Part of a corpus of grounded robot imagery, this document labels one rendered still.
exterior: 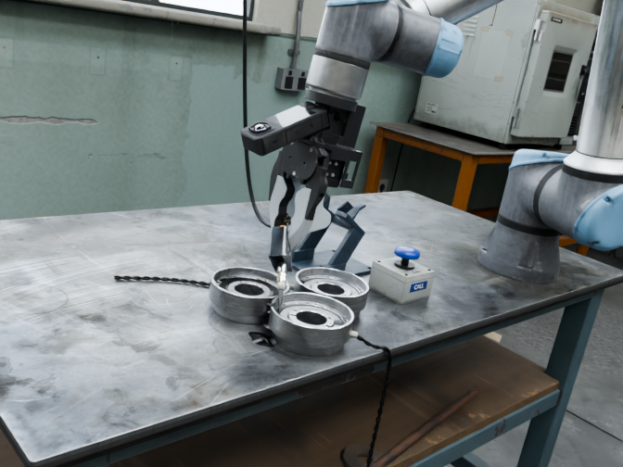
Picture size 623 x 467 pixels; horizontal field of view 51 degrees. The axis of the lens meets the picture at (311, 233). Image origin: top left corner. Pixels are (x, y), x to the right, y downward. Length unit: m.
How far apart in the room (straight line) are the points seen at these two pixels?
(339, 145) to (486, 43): 2.31
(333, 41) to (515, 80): 2.25
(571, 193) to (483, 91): 2.04
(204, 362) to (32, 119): 1.72
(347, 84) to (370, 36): 0.07
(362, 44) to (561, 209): 0.47
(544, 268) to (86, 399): 0.85
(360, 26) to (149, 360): 0.47
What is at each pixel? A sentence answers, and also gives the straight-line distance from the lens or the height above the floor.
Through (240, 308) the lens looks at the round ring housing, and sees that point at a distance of 0.84.
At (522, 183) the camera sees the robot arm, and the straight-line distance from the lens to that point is 1.22.
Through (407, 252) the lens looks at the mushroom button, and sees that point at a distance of 1.01.
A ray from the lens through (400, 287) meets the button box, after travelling 1.00.
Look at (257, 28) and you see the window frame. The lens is 2.65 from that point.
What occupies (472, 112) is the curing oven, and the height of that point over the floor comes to 0.91.
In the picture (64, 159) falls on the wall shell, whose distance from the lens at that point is 2.45.
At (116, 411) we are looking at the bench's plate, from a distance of 0.67.
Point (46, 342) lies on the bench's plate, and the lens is 0.79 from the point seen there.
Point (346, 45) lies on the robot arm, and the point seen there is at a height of 1.16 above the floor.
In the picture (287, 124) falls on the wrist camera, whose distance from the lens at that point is 0.82.
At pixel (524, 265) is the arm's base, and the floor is 0.83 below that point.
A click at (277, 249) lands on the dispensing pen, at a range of 0.86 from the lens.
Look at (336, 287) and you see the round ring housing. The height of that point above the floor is 0.83.
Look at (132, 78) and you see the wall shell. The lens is 2.49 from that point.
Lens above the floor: 1.18
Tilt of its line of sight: 17 degrees down
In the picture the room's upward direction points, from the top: 10 degrees clockwise
